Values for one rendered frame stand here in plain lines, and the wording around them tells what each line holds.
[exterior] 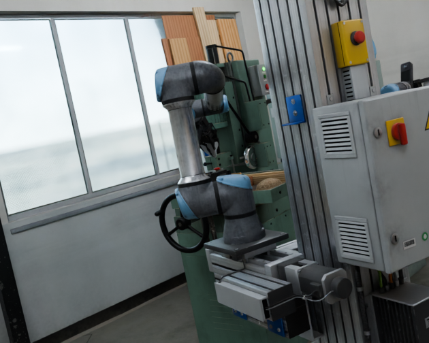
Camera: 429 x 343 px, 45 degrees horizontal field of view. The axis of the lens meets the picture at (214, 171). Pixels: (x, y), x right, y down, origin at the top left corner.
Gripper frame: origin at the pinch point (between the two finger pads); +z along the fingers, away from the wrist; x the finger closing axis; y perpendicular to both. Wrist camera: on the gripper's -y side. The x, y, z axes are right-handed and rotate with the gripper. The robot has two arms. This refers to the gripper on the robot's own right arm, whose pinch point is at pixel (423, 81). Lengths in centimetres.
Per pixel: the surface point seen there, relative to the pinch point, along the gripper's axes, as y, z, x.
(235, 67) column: -36, -32, -76
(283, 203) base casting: 38, -28, -75
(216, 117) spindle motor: -12, -54, -78
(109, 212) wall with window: 20, -41, -222
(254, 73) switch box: -31, -23, -74
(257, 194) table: 28, -63, -58
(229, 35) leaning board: -96, 107, -197
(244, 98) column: -19, -31, -77
